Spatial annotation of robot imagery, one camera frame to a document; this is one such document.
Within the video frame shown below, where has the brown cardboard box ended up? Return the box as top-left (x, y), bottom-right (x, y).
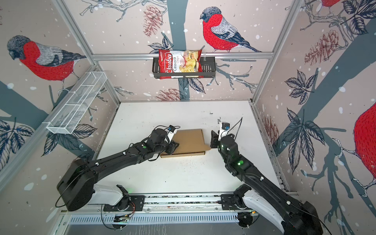
top-left (161, 129), bottom-right (211, 158)

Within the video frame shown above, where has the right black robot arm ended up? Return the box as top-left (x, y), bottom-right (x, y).
top-left (211, 131), bottom-right (323, 235)

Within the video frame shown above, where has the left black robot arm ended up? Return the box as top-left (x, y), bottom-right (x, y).
top-left (57, 126), bottom-right (179, 212)

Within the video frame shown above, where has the red cassava chips bag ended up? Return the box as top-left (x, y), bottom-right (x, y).
top-left (158, 50), bottom-right (203, 73)

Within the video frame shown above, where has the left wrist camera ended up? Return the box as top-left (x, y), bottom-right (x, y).
top-left (166, 125), bottom-right (180, 143)

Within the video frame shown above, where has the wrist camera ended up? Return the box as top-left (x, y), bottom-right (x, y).
top-left (166, 125), bottom-right (180, 143)
top-left (218, 121), bottom-right (230, 141)

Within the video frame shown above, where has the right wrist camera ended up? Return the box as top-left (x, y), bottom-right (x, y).
top-left (218, 121), bottom-right (230, 141)

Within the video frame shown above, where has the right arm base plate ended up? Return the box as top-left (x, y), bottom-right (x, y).
top-left (218, 194), bottom-right (249, 211)

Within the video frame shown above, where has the aluminium mounting rail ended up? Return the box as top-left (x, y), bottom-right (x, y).
top-left (63, 192), bottom-right (303, 213)

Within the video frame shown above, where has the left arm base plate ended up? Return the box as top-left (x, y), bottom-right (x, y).
top-left (103, 195), bottom-right (146, 212)

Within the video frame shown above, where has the black wire basket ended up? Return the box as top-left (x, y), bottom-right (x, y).
top-left (152, 57), bottom-right (216, 79)

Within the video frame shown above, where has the white wire mesh basket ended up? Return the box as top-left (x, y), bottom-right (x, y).
top-left (47, 71), bottom-right (107, 134)

